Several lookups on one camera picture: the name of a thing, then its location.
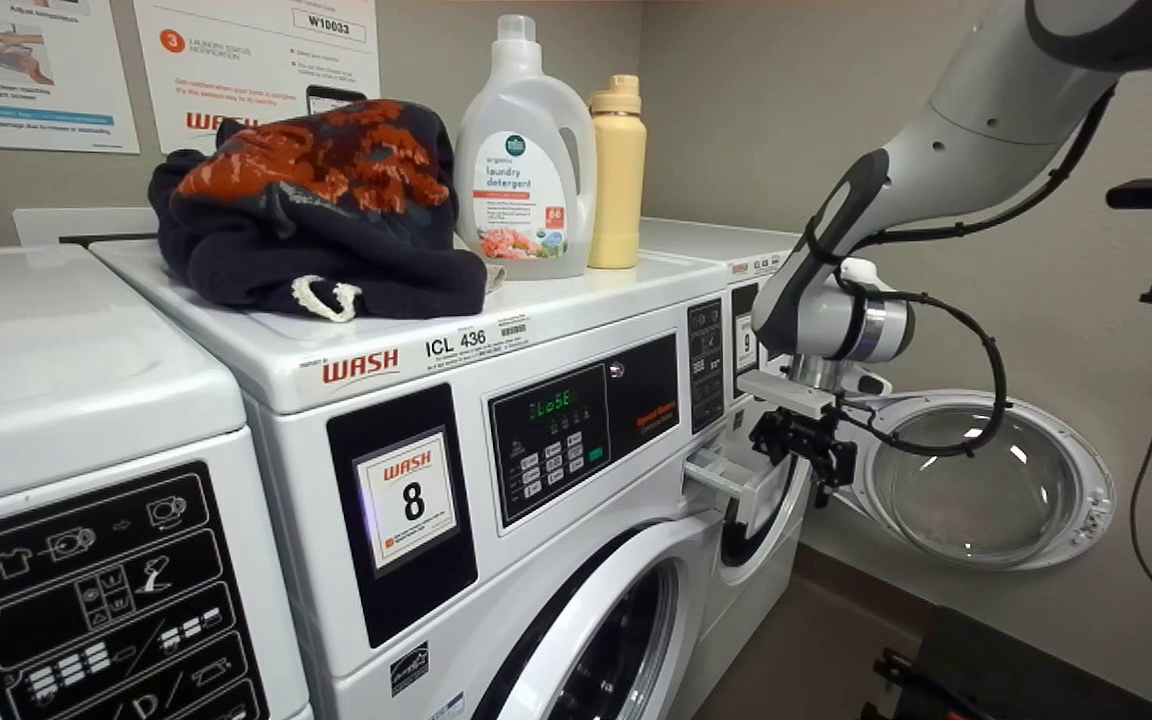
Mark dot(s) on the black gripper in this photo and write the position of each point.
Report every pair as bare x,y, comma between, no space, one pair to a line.
823,448

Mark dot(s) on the white detergent drawer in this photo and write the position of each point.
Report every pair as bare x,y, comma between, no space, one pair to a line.
720,482

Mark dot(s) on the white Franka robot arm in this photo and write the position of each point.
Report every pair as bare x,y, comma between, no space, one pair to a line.
988,135

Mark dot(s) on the black washer instruction label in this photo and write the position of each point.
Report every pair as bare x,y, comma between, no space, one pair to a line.
707,360
98,601

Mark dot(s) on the black button control panel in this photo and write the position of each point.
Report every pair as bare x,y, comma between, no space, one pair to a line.
630,384

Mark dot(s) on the white washer with number card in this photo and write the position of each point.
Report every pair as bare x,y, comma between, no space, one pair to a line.
579,312

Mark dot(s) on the white round glass washer door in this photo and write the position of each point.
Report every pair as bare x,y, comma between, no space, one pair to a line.
561,586
1000,493

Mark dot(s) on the yellow bottle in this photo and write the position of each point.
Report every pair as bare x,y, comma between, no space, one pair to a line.
618,175

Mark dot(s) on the black floor base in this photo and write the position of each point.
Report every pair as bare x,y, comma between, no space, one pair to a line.
1000,681

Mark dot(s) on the translucent white detergent bottle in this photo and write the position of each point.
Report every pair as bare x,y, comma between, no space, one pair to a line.
521,175

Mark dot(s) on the black panel with number card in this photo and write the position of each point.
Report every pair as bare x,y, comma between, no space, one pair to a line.
400,586

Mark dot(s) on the dark navy garment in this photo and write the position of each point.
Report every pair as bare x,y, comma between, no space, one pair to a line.
338,243

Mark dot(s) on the white washer with large label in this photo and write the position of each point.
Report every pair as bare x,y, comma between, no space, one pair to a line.
70,360

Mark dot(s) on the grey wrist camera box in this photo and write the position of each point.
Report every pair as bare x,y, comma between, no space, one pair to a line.
788,398

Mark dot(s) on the white washer beside wall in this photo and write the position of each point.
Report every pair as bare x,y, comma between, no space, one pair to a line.
699,243

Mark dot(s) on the wall poster with orange dot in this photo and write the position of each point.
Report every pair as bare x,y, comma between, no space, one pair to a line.
257,55

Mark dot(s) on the wall poster with blue stripe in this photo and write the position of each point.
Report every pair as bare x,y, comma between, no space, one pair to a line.
28,67

